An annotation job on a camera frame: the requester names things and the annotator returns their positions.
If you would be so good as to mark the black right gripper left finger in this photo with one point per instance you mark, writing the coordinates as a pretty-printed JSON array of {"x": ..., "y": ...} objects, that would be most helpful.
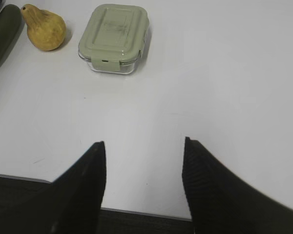
[{"x": 69, "y": 205}]

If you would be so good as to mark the green cucumber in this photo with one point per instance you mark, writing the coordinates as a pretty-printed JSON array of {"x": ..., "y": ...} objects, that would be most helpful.
[{"x": 10, "y": 24}]

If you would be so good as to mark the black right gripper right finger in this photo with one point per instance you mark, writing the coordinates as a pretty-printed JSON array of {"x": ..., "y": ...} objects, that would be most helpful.
[{"x": 222, "y": 203}]

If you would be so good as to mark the yellow pear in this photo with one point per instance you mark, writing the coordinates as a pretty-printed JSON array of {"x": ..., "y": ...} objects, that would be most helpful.
[{"x": 45, "y": 30}]

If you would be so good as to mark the green lidded glass container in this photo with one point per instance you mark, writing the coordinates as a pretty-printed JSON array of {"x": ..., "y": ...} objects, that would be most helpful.
[{"x": 114, "y": 38}]

